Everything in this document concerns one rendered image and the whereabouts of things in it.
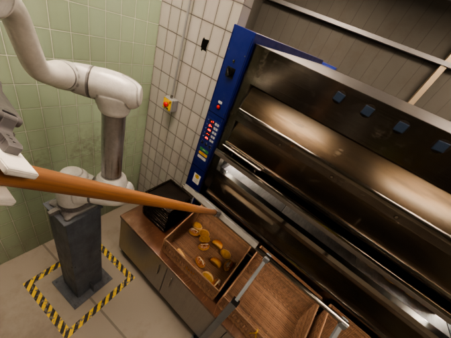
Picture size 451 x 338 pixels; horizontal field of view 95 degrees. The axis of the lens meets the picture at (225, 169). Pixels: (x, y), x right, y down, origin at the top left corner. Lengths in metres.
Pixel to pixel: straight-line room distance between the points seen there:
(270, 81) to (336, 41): 3.57
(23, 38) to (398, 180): 1.52
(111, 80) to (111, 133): 0.24
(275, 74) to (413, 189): 0.94
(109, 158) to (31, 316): 1.52
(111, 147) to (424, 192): 1.54
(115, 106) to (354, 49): 4.36
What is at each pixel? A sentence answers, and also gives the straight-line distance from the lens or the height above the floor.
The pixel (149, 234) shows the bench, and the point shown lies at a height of 0.58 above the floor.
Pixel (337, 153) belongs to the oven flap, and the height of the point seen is 1.78.
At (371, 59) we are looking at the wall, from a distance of 4.83.
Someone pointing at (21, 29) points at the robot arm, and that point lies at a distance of 0.73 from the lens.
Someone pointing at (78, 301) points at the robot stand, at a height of 0.01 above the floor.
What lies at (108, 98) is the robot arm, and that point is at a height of 1.75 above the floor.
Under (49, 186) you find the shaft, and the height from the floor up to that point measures 1.92.
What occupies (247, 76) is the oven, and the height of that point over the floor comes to 1.92.
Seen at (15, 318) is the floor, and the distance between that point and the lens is 2.39.
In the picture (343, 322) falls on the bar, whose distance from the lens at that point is 1.45.
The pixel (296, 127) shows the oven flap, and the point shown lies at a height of 1.80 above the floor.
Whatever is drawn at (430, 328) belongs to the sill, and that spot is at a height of 1.18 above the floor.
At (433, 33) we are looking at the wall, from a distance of 4.92.
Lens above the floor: 2.16
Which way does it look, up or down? 34 degrees down
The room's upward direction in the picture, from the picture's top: 23 degrees clockwise
